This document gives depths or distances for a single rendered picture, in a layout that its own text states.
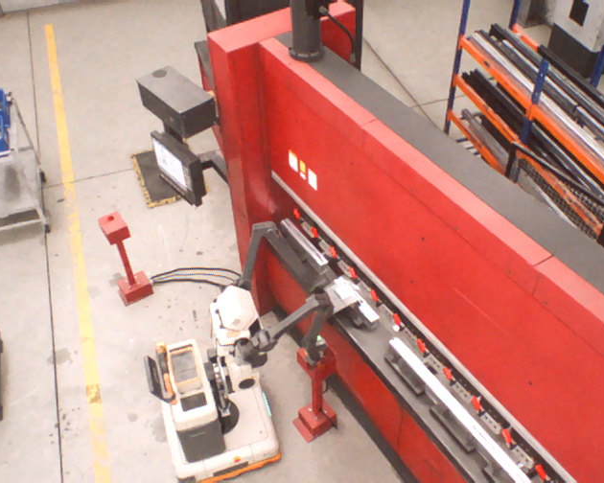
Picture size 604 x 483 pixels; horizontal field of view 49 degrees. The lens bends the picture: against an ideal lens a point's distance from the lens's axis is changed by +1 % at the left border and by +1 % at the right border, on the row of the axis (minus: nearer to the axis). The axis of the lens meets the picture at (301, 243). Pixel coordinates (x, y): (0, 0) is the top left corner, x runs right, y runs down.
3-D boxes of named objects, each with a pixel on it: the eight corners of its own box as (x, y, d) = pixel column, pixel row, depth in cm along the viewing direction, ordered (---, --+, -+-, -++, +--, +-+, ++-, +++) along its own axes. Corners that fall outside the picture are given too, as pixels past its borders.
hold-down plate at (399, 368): (383, 358, 379) (384, 356, 377) (391, 355, 381) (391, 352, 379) (417, 397, 361) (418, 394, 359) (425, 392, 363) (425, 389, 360)
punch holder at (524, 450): (505, 445, 308) (512, 426, 296) (518, 435, 311) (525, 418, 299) (529, 471, 299) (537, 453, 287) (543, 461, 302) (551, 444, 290)
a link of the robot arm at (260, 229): (252, 217, 361) (252, 224, 352) (276, 221, 363) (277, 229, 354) (237, 284, 380) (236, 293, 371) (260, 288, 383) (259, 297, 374)
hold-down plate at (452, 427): (429, 410, 355) (429, 407, 352) (436, 405, 357) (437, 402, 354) (468, 454, 336) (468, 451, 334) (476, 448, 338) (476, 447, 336)
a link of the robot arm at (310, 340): (318, 294, 344) (327, 310, 338) (328, 292, 347) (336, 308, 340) (298, 341, 374) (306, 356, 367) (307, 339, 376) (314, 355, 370)
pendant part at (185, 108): (159, 184, 462) (133, 78, 401) (189, 169, 472) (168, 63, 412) (200, 220, 434) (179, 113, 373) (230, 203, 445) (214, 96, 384)
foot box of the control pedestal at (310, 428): (290, 422, 449) (290, 412, 441) (320, 402, 459) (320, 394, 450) (308, 444, 438) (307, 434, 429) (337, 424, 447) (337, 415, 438)
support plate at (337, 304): (305, 300, 397) (305, 299, 396) (340, 283, 406) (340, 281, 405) (321, 320, 386) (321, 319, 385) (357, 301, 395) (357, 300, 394)
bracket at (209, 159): (185, 168, 467) (183, 160, 462) (215, 156, 476) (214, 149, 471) (210, 198, 443) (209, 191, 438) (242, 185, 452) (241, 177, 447)
